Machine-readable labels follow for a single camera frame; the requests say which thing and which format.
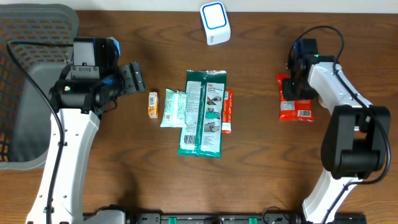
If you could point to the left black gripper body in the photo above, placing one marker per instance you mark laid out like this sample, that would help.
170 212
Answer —
134 80

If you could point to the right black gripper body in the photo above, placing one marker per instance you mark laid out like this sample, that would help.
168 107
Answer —
296 89

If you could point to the red snack packet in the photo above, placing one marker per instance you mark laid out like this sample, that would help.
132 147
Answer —
298 110

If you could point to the orange tissue pack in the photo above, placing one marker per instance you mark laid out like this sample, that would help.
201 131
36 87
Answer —
153 105

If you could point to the light green wipes pack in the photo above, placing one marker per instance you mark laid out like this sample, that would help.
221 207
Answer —
175 110

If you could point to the red stick sachet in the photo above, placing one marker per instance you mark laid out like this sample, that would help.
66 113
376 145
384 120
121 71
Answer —
227 112

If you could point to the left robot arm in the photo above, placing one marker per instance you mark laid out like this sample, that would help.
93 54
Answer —
60 195

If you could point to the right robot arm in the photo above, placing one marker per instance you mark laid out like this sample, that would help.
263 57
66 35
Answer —
355 150

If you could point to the white barcode scanner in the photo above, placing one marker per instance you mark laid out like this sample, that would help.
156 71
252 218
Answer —
215 23

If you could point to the grey plastic mesh basket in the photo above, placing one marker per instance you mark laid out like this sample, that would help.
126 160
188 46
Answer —
40 36

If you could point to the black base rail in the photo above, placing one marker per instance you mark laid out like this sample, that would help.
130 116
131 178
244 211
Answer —
217 218

